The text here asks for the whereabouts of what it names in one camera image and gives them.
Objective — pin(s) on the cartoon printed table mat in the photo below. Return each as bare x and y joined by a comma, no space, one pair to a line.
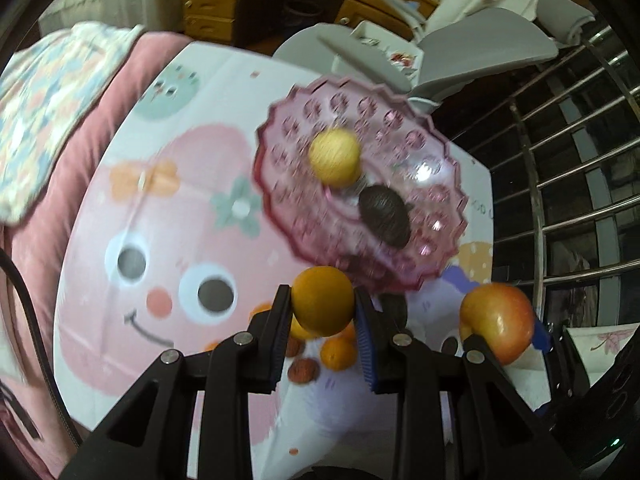
175,220

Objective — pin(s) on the yellow lemon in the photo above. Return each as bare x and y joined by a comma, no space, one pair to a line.
334,156

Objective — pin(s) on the grey chair headrest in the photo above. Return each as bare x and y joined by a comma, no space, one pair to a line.
565,15

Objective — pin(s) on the metal window railing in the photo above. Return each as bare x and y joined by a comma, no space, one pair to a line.
575,160

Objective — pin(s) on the small yellow fruit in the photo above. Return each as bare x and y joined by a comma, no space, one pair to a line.
299,331

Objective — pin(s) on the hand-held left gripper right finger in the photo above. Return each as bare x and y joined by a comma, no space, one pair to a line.
365,355

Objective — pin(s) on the grey office chair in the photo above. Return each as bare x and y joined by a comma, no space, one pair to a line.
475,45

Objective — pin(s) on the large orange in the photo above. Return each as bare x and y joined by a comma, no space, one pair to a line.
322,302

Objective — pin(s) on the small orange tangerine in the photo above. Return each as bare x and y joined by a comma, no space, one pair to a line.
339,354

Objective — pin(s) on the white flower print cushion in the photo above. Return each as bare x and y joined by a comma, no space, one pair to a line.
607,345

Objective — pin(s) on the dark purple passion fruit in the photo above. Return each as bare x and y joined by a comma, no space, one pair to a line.
384,215

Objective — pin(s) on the pink blanket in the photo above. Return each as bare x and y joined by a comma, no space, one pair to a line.
75,170

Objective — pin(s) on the floral patchwork quilt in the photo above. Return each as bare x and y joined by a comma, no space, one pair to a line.
45,105

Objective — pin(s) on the red yellow apple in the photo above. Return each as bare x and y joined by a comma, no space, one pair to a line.
500,317

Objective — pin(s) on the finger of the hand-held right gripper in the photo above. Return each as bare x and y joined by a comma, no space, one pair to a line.
541,335

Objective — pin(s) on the pink glass bowl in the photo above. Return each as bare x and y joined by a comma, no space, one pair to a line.
350,115

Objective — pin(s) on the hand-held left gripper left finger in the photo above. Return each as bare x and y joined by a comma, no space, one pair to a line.
274,360

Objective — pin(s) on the white open box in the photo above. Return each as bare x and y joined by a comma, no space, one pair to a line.
395,52

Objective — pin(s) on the red brown jujube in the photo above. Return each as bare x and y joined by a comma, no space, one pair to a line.
293,347
303,371

